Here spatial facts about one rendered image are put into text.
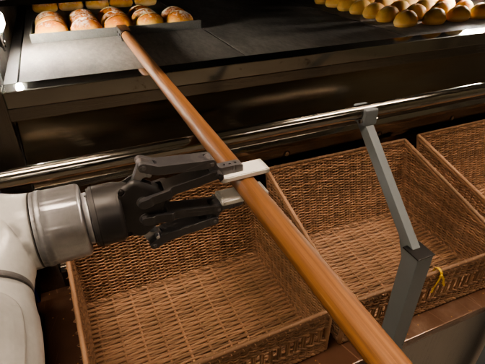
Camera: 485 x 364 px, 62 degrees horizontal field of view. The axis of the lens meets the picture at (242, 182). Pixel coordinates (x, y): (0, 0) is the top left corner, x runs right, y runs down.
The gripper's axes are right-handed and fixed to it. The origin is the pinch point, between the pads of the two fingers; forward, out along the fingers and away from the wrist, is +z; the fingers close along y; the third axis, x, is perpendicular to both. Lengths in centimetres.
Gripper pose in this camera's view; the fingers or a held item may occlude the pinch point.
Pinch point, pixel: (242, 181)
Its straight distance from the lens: 56.3
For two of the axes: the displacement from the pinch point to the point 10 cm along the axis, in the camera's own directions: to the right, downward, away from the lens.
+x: 4.0, 4.9, -7.7
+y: 0.0, 8.4, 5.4
